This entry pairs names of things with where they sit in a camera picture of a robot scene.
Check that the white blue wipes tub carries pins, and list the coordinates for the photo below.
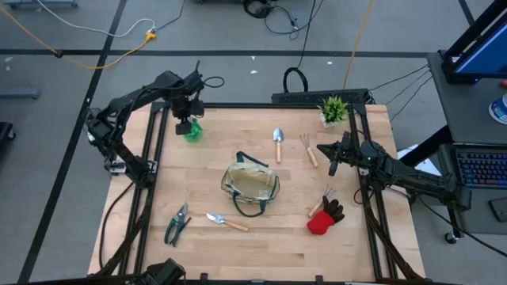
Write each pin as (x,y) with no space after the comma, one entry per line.
(501,111)

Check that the black floor object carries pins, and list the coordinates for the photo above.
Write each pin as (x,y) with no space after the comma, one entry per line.
(6,131)

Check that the beige green gardening bag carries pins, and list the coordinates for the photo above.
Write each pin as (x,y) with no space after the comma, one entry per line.
(249,182)

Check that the green spray bottle white nozzle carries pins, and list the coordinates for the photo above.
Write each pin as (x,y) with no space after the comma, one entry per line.
(195,132)

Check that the black power strip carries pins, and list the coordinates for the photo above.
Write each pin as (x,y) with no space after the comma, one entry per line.
(317,97)

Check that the green pruning shears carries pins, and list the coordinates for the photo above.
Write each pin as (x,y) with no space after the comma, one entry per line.
(180,215)

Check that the white paper sheet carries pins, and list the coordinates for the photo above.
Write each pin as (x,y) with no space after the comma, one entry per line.
(429,168)

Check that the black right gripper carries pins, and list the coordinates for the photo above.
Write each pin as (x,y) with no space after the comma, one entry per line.
(346,154)

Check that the black aluminium table frame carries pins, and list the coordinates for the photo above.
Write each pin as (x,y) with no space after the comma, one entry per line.
(237,105)

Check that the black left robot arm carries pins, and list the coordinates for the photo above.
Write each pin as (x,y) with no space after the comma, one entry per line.
(134,97)

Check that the red black gardening glove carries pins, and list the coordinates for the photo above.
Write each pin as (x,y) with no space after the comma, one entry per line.
(320,223)

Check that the grey table base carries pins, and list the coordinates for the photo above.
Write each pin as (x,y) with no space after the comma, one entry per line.
(39,4)

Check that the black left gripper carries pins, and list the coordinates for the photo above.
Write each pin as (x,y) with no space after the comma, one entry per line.
(188,107)

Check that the black caster wheel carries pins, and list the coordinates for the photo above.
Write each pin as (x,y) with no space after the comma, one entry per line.
(451,238)

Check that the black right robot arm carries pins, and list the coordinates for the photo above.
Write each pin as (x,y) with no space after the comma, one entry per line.
(416,182)

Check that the green plant white pot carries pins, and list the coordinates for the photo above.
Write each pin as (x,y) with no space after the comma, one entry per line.
(334,111)

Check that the black computer monitor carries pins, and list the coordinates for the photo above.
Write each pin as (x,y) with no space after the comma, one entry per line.
(483,55)

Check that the grey floor bar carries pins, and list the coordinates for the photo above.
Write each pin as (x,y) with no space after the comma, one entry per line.
(20,93)

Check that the backlit black keyboard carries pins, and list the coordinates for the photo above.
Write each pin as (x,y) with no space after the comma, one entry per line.
(483,168)

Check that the dark grey side desk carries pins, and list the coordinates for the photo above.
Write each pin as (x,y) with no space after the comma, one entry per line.
(467,107)

